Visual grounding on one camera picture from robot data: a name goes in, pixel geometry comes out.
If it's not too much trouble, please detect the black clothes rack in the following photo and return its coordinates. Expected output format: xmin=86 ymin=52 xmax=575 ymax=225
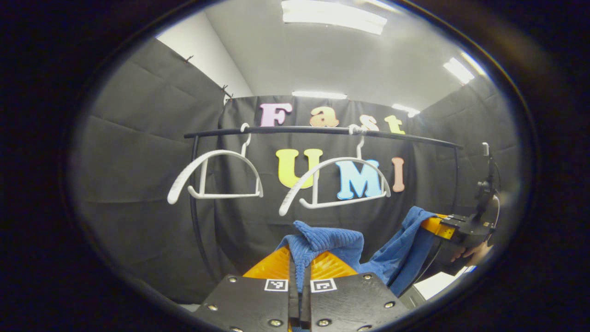
xmin=183 ymin=125 xmax=464 ymax=282

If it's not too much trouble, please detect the white box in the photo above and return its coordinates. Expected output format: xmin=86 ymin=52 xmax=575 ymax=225
xmin=413 ymin=272 xmax=475 ymax=300

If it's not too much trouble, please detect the large ceiling light panel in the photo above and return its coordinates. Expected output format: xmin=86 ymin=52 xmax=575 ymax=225
xmin=281 ymin=0 xmax=388 ymax=35

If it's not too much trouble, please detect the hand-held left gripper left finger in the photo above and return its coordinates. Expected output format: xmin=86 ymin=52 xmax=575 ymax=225
xmin=194 ymin=244 xmax=298 ymax=332

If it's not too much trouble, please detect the white plastic hanger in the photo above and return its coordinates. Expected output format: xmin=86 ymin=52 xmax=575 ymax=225
xmin=278 ymin=124 xmax=391 ymax=216
xmin=167 ymin=123 xmax=264 ymax=205

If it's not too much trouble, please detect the blue corduroy jacket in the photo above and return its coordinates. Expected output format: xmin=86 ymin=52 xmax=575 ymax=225
xmin=277 ymin=206 xmax=438 ymax=298

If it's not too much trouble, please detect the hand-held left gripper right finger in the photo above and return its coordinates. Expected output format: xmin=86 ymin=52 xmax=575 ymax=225
xmin=302 ymin=249 xmax=408 ymax=332

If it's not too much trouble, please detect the black backdrop cloth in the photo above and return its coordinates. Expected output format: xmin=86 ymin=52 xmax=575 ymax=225
xmin=69 ymin=39 xmax=519 ymax=305

